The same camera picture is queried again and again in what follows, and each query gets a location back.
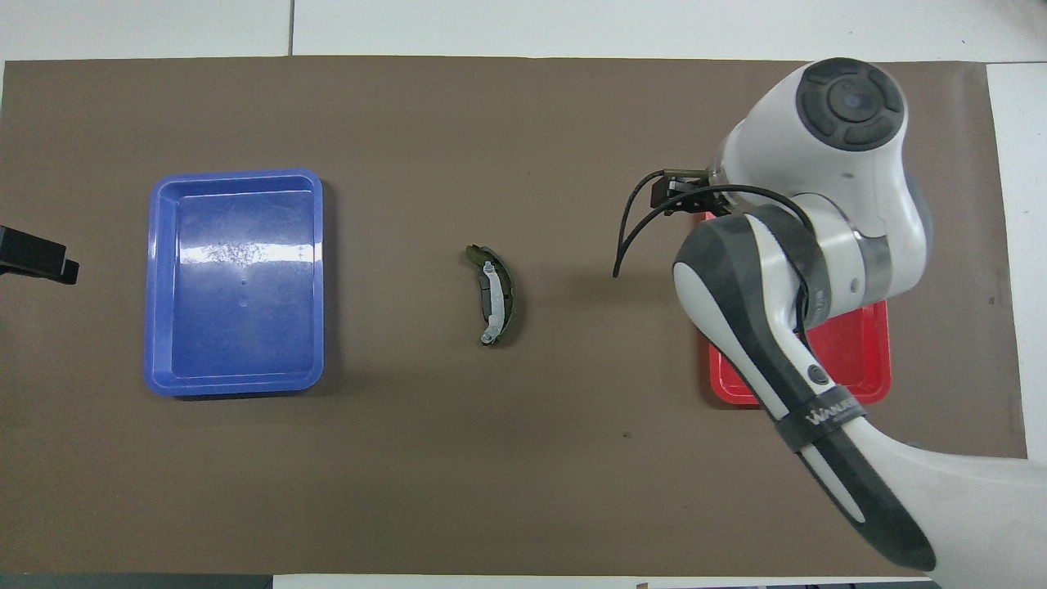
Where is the red plastic tray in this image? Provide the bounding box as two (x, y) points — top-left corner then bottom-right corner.
(705, 211), (892, 407)

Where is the blue plastic tray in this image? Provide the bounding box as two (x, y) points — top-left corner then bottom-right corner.
(144, 169), (326, 398)

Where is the curved brake shoe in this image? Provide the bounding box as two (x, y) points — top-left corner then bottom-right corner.
(465, 244), (519, 348)

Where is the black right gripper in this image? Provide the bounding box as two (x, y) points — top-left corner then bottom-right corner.
(652, 169), (729, 217)

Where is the brown table mat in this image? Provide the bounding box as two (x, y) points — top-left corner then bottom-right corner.
(0, 56), (1040, 577)

